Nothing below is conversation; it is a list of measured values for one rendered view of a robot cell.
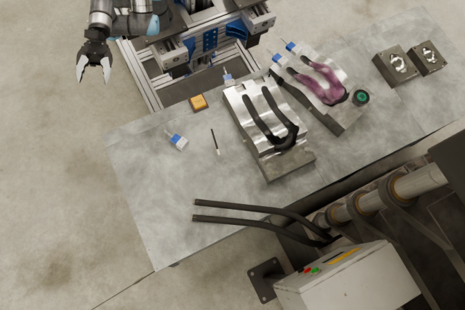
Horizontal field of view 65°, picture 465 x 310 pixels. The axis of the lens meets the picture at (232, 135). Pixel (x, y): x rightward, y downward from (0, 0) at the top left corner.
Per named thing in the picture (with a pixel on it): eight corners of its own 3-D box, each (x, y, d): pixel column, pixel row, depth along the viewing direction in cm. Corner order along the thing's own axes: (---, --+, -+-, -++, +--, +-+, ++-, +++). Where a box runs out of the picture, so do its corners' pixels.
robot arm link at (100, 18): (111, 13, 122) (85, 10, 120) (109, 25, 120) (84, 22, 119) (113, 27, 129) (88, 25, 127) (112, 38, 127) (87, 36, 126)
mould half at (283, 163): (222, 98, 188) (223, 86, 176) (266, 79, 194) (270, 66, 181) (268, 184, 174) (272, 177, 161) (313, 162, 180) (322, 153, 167)
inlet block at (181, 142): (161, 136, 179) (160, 132, 174) (167, 129, 180) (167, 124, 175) (182, 151, 177) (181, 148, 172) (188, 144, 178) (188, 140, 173)
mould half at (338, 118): (268, 73, 195) (271, 61, 185) (300, 46, 203) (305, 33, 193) (337, 138, 185) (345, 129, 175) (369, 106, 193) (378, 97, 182)
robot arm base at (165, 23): (136, 12, 174) (132, -3, 165) (165, 1, 178) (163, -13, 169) (149, 36, 170) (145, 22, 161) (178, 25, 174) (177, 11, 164)
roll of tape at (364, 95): (349, 103, 180) (351, 99, 177) (353, 90, 183) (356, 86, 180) (364, 109, 179) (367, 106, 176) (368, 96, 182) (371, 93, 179)
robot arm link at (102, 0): (117, 3, 133) (112, -15, 125) (115, 28, 129) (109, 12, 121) (95, 2, 133) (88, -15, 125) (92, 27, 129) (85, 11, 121)
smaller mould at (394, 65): (371, 59, 203) (376, 52, 197) (392, 50, 206) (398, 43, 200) (391, 88, 197) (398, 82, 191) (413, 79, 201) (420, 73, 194)
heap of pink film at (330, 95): (290, 77, 189) (293, 70, 181) (313, 58, 194) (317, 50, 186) (327, 112, 183) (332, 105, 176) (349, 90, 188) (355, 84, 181)
